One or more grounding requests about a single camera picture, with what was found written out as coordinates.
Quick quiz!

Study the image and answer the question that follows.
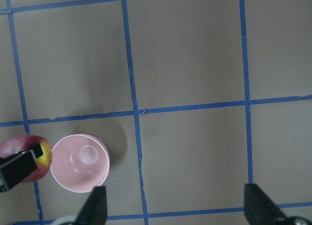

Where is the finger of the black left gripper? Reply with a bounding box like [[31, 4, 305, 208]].
[[0, 144, 42, 192]]

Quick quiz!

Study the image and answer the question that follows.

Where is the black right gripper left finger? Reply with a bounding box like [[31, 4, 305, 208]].
[[75, 186, 107, 225]]

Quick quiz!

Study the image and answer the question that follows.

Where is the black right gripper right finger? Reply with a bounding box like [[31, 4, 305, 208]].
[[244, 184, 287, 225]]

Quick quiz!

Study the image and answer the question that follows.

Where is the red apple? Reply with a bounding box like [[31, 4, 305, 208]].
[[0, 134, 52, 183]]

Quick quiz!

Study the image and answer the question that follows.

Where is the pink bowl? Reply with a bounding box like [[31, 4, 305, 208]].
[[50, 134, 110, 193]]

